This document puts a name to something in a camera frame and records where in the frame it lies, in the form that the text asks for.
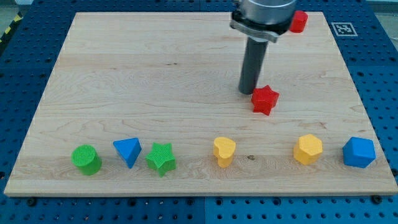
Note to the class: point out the red cylinder block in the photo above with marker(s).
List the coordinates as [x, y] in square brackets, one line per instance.
[299, 22]

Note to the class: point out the yellow hexagon block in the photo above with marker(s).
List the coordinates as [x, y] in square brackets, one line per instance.
[307, 149]

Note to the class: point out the blue triangle block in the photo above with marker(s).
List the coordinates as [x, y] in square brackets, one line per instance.
[129, 150]

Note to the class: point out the green star block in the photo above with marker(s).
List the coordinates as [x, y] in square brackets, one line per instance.
[161, 158]

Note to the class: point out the blue hexagon block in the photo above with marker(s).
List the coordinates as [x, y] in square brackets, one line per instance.
[359, 152]

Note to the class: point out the red star block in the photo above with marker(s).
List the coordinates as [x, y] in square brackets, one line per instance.
[264, 100]

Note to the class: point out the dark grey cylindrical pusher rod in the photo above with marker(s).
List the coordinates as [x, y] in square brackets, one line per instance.
[252, 64]

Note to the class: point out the green cylinder block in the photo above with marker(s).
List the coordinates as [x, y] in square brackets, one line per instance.
[86, 159]

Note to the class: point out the light wooden board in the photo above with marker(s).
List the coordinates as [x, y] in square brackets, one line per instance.
[173, 78]

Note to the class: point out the white fiducial marker tag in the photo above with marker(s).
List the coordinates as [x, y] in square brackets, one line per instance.
[344, 29]

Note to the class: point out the yellow heart block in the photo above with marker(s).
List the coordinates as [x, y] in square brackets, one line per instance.
[224, 149]

